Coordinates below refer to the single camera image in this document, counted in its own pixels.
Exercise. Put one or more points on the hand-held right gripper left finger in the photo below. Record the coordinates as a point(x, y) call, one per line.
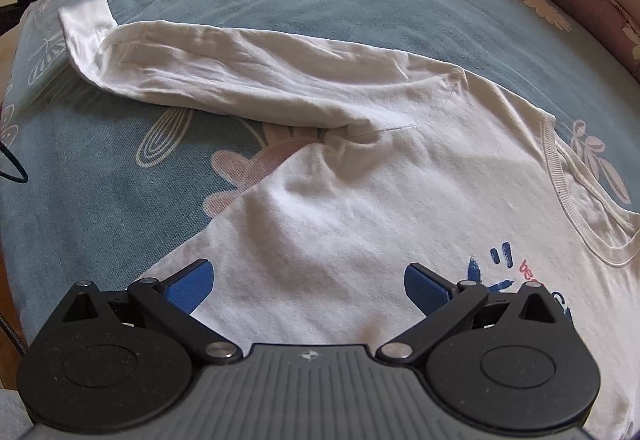
point(192, 287)

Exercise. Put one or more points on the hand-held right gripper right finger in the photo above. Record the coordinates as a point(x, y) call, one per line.
point(427, 290)

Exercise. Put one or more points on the white printed sweatshirt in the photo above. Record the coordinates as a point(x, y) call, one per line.
point(350, 220)

